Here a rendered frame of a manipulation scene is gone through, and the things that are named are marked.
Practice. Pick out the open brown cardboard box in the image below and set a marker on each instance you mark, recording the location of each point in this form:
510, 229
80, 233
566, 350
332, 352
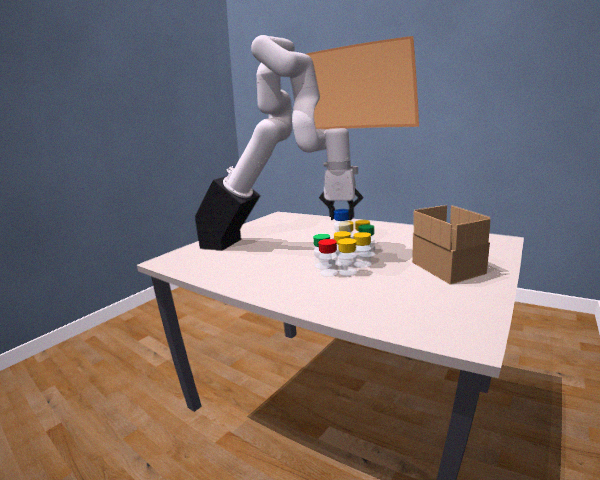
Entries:
434, 240

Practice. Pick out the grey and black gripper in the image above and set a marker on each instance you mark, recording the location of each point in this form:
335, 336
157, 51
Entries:
339, 185

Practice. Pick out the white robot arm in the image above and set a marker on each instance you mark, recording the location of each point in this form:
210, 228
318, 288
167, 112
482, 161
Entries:
270, 51

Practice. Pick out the green bottle cap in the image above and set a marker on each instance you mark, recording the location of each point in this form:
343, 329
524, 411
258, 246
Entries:
316, 239
369, 229

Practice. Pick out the red-capped bottle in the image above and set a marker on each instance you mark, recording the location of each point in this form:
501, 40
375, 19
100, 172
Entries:
328, 259

